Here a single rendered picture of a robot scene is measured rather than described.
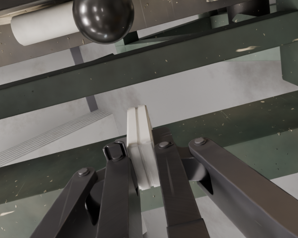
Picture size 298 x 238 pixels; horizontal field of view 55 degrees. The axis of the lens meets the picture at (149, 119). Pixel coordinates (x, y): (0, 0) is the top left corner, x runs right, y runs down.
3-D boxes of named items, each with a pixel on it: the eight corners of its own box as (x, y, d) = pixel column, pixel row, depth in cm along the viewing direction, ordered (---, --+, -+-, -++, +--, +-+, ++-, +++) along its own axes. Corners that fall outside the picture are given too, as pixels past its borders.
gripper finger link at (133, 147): (152, 188, 17) (140, 191, 17) (145, 139, 23) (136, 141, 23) (139, 144, 16) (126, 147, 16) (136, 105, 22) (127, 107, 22)
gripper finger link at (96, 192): (138, 199, 15) (83, 213, 15) (135, 154, 20) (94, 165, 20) (130, 174, 14) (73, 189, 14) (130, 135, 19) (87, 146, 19)
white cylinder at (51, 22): (28, 45, 31) (98, 26, 31) (18, 47, 29) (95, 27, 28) (17, 16, 30) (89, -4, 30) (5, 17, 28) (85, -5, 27)
